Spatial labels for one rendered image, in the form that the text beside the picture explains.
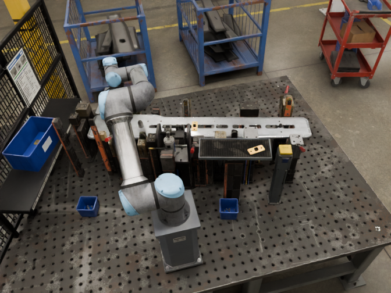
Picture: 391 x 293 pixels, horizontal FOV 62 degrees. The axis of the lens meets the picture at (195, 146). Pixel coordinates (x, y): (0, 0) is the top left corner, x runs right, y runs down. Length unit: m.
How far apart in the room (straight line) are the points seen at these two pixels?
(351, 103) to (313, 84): 0.50
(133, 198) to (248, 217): 0.86
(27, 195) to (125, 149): 0.73
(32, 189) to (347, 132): 2.94
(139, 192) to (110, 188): 0.87
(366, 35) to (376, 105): 0.77
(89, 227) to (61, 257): 0.21
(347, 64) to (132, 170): 3.26
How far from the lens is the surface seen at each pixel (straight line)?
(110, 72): 1.78
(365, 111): 4.02
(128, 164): 1.37
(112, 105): 1.39
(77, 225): 2.11
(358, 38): 3.96
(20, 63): 2.22
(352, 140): 3.62
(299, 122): 2.13
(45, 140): 2.02
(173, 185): 1.35
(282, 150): 1.72
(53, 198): 2.29
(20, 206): 1.90
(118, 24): 4.45
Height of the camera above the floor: 2.40
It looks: 47 degrees down
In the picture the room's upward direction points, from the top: 3 degrees counter-clockwise
